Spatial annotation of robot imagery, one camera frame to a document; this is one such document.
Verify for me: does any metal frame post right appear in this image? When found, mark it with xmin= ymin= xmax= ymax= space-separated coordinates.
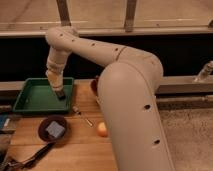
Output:
xmin=124 ymin=0 xmax=137 ymax=32

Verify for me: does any grey square sponge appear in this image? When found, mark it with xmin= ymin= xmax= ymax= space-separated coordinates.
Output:
xmin=46 ymin=121 xmax=65 ymax=138

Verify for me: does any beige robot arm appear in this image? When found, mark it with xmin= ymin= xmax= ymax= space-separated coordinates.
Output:
xmin=45 ymin=26 xmax=175 ymax=171

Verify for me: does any grey metal rail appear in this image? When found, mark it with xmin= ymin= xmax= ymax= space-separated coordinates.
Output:
xmin=156 ymin=75 xmax=213 ymax=94

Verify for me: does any dark brown round bowl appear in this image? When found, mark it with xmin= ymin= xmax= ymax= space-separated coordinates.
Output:
xmin=38 ymin=115 xmax=67 ymax=143

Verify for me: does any blue object at edge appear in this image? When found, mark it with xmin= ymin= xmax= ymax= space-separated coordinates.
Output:
xmin=0 ymin=114 xmax=10 ymax=130

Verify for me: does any metal spoon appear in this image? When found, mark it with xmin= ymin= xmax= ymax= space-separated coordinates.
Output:
xmin=72 ymin=106 xmax=93 ymax=127

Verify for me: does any metal frame post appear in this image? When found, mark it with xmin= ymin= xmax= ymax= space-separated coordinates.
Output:
xmin=124 ymin=0 xmax=137 ymax=32
xmin=56 ymin=0 xmax=71 ymax=26

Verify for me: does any green plastic tray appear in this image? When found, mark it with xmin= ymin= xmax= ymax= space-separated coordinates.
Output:
xmin=13 ymin=77 xmax=74 ymax=114

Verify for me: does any orange round ball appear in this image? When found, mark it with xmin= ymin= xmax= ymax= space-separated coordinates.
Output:
xmin=97 ymin=122 xmax=108 ymax=137

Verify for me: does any metal frame post left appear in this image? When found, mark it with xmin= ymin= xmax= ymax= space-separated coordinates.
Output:
xmin=56 ymin=0 xmax=71 ymax=26

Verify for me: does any red dark cup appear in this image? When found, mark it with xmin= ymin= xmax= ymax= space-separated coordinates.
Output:
xmin=90 ymin=76 xmax=99 ymax=96

